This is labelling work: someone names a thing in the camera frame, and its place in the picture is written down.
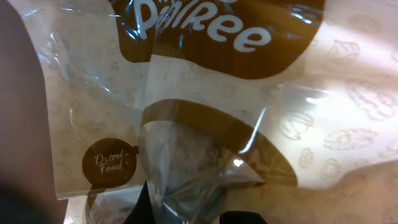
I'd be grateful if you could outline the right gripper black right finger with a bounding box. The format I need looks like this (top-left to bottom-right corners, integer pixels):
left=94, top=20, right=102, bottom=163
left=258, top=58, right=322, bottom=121
left=219, top=211, right=267, bottom=224

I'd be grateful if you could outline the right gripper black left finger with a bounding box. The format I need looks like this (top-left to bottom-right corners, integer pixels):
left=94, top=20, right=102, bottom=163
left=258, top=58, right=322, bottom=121
left=123, top=182, right=155, bottom=224

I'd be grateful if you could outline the beige Paritree dried food bag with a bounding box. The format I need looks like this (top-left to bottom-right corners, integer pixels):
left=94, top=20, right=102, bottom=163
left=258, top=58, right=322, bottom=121
left=12, top=0, right=397, bottom=223

